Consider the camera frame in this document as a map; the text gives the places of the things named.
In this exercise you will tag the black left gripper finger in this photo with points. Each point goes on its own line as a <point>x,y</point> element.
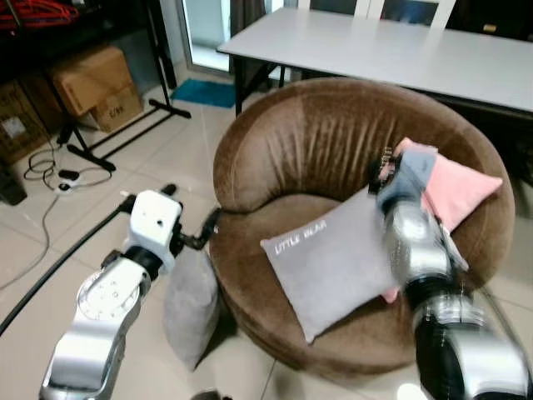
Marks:
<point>208,227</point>
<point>169,190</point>

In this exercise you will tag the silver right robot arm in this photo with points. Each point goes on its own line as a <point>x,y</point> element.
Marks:
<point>450,333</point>

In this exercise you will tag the plain grey pillow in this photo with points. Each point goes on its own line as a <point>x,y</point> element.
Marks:
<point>191,308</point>

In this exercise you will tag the brown round velvet sofa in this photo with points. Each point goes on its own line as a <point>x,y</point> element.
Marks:
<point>308,142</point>

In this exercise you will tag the pink pillow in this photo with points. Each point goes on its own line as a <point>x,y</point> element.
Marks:
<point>462,187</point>

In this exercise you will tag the light grey pillow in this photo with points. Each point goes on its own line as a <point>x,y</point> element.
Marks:
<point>455,248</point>

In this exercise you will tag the grey pillow with white lettering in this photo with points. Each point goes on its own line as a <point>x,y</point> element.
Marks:
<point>329,262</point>

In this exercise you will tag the small printed cardboard box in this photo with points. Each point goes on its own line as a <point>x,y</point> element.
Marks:
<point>119,110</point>

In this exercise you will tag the white power strip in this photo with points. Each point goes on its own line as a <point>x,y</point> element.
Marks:
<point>68,178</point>

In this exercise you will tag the blue door mat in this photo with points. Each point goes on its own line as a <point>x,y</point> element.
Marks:
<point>204,93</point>

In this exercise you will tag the black metal rack stand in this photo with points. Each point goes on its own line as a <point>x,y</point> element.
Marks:
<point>158,79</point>

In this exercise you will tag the white folding table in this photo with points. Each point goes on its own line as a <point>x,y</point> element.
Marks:
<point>391,54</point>

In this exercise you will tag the large brown cardboard box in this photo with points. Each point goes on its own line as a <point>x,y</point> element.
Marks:
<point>87,77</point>

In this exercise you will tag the white chair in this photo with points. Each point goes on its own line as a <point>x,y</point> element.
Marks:
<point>412,12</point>
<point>333,7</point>

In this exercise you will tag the dark brown labelled box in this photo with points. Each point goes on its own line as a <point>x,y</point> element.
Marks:
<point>18,125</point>

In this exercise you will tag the glass sliding door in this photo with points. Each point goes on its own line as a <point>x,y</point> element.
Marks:
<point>204,29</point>

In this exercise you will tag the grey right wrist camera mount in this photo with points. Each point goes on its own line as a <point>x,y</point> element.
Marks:
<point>410,179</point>

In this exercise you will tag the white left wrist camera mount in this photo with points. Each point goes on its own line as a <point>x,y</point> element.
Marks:
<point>154,223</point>

